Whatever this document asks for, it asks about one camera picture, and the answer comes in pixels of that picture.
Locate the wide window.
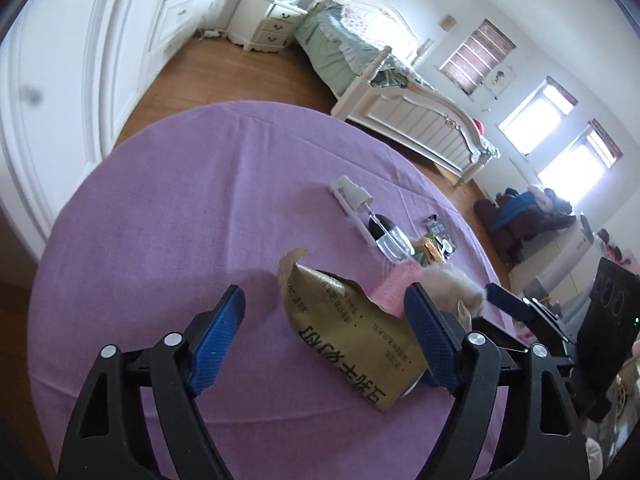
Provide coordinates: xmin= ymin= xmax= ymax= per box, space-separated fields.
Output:
xmin=537 ymin=119 xmax=623 ymax=196

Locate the white wardrobe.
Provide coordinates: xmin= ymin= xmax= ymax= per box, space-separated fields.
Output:
xmin=0 ymin=0 xmax=221 ymax=261

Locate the green ruffled bedding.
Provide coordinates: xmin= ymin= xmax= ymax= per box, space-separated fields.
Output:
xmin=295 ymin=2 xmax=426 ymax=96

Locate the brown armchair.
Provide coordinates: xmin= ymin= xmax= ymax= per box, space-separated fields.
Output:
xmin=474 ymin=187 xmax=573 ymax=266

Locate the purple tablecloth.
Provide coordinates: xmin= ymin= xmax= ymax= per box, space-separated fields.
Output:
xmin=27 ymin=101 xmax=513 ymax=480

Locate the white fluffy plush toy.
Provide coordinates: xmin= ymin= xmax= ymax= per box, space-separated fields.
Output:
xmin=422 ymin=262 xmax=487 ymax=321

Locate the pink patterned roll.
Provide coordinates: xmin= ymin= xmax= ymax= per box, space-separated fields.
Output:
xmin=372 ymin=264 xmax=422 ymax=317

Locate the blue cloth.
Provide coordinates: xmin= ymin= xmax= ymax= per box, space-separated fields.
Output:
xmin=487 ymin=191 xmax=538 ymax=233

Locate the small dark foil wrapper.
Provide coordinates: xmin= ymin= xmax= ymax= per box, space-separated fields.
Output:
xmin=425 ymin=215 xmax=458 ymax=256

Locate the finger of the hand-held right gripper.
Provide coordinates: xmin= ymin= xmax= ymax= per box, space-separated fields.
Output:
xmin=484 ymin=282 xmax=578 ymax=361

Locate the pink clothes pile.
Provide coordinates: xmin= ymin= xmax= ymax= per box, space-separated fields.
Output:
xmin=525 ymin=183 xmax=571 ymax=216

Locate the brown window blind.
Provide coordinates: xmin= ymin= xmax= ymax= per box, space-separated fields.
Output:
xmin=440 ymin=19 xmax=517 ymax=95

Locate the white cabinet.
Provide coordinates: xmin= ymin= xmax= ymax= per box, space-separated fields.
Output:
xmin=510 ymin=215 xmax=601 ymax=306

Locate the floral pillow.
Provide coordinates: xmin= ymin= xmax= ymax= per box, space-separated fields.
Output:
xmin=327 ymin=0 xmax=396 ymax=48

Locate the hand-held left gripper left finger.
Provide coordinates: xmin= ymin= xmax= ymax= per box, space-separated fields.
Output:
xmin=62 ymin=284 xmax=247 ymax=480

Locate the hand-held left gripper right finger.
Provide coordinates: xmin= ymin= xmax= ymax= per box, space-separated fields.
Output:
xmin=402 ymin=282 xmax=591 ymax=480

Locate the narrow window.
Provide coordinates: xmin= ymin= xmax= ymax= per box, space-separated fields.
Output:
xmin=500 ymin=76 xmax=578 ymax=156

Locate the cream wooden bed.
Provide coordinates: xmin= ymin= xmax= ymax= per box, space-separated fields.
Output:
xmin=295 ymin=0 xmax=501 ymax=185

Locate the small yellow snack wrapper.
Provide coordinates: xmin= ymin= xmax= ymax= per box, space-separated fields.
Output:
xmin=415 ymin=236 xmax=448 ymax=266

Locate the gold paper packet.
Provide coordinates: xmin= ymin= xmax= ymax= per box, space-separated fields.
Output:
xmin=277 ymin=246 xmax=431 ymax=413

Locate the clear spray bottle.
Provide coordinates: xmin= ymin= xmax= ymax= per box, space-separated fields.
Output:
xmin=327 ymin=175 xmax=413 ymax=263

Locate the wall poster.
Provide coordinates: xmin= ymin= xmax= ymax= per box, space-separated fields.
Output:
xmin=482 ymin=64 xmax=516 ymax=98

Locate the cream nightstand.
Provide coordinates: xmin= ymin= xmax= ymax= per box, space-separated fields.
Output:
xmin=227 ymin=0 xmax=308 ymax=53

